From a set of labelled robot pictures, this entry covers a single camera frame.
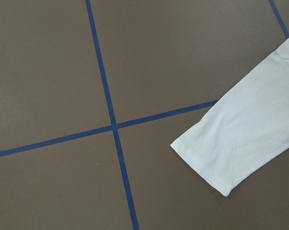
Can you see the white long-sleeve printed shirt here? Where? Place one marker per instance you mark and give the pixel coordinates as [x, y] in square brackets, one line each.
[245, 129]

